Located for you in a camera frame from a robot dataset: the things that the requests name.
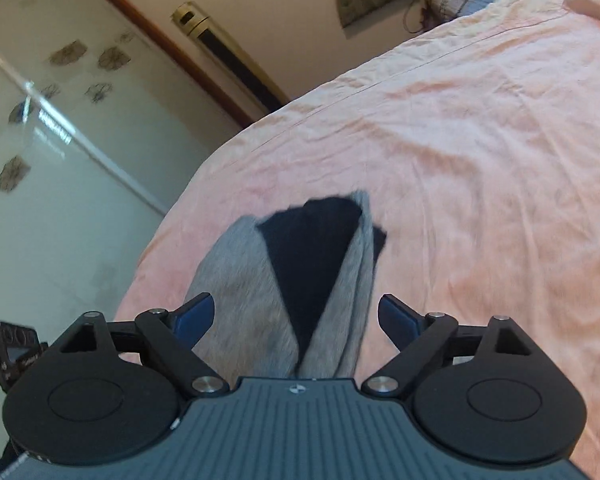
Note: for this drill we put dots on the brown wooden door frame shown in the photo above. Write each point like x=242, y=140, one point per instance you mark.
x=180, y=55

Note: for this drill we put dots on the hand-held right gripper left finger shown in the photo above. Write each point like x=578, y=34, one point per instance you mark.
x=196, y=317

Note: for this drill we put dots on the black and grey knit sweater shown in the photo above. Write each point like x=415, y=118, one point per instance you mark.
x=250, y=300

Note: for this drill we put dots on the flower-patterned glass wardrobe door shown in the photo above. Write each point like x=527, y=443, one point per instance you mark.
x=70, y=160

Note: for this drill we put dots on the pink bed sheet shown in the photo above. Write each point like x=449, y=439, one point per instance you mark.
x=480, y=160

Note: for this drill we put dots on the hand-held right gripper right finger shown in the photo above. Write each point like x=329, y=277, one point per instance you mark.
x=397, y=317

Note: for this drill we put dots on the gold and black tower fan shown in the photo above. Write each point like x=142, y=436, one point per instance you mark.
x=230, y=55

